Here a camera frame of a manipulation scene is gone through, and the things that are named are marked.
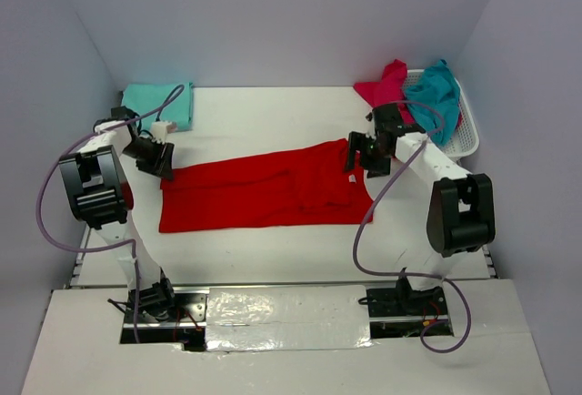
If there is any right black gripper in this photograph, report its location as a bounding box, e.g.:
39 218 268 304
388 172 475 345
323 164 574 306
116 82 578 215
343 131 392 179

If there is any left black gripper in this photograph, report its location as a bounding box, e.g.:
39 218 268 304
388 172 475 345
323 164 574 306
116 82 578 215
121 137 174 181

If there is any red t shirt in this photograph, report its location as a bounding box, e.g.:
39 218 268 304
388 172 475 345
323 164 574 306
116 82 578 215
158 139 372 234

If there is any mint green t shirt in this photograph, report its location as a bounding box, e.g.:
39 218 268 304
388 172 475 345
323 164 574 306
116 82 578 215
122 83 194 131

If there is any teal blue t shirt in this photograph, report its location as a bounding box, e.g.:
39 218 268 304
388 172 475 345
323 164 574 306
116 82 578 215
405 59 460 147

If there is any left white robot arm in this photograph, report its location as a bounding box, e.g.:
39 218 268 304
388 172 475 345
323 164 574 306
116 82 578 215
58 118 178 321

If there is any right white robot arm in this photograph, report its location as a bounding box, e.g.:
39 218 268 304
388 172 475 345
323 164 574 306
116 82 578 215
346 132 496 314

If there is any magenta pink t shirt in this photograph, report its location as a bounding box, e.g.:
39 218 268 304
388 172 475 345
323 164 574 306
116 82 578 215
353 59 415 124

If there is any white plastic basket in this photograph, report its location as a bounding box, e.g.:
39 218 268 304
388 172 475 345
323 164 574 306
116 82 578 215
402 68 481 162

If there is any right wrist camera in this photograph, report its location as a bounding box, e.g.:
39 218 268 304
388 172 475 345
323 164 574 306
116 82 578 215
369 104 404 136

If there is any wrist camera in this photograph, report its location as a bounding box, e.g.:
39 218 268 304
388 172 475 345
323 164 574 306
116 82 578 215
369 104 404 136
110 106 139 123

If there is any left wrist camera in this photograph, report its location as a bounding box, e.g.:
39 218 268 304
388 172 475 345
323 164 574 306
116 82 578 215
110 106 139 123

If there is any aluminium rail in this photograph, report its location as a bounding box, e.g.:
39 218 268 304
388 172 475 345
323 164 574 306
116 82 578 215
174 278 396 290

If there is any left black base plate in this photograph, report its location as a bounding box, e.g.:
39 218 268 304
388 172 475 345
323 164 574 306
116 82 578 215
137 290 208 324

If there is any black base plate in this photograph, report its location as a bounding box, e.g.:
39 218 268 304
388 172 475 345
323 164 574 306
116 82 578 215
137 290 208 324
358 288 447 319

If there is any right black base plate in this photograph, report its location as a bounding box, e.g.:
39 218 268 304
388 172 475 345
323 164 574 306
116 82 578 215
358 288 447 319

